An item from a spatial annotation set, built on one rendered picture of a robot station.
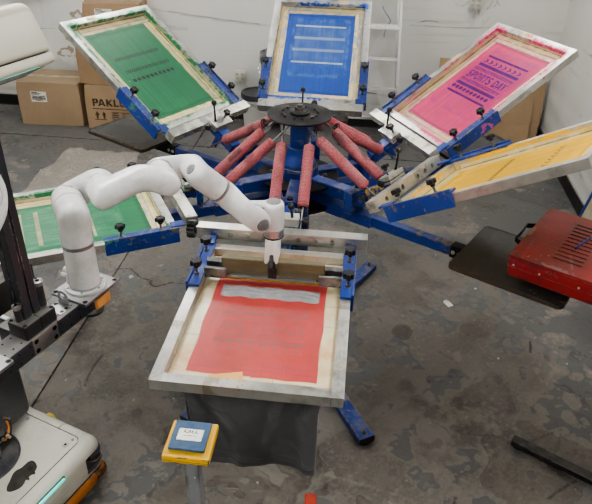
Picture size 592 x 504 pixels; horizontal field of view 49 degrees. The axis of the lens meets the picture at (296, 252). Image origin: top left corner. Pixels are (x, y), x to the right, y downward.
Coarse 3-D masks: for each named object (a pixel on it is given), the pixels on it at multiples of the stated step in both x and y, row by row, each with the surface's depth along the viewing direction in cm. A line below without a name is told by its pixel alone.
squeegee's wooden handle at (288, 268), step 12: (228, 264) 237; (240, 264) 236; (252, 264) 236; (264, 264) 235; (276, 264) 234; (288, 264) 234; (300, 264) 233; (312, 264) 233; (324, 264) 233; (288, 276) 237; (300, 276) 236; (312, 276) 235
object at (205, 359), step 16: (224, 304) 229; (240, 304) 229; (256, 304) 229; (208, 320) 221; (208, 336) 214; (192, 352) 207; (208, 352) 207; (224, 352) 207; (240, 352) 207; (192, 368) 201; (208, 368) 201; (224, 368) 201; (240, 368) 201
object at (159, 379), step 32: (256, 256) 254; (288, 256) 252; (320, 256) 251; (192, 288) 231; (160, 352) 201; (160, 384) 192; (192, 384) 190; (224, 384) 190; (256, 384) 190; (288, 384) 191
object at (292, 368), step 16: (288, 288) 238; (304, 288) 238; (320, 288) 239; (272, 304) 230; (288, 304) 230; (304, 304) 230; (320, 304) 230; (320, 320) 222; (320, 336) 215; (256, 352) 208; (304, 352) 208; (256, 368) 201; (272, 368) 202; (288, 368) 202; (304, 368) 202
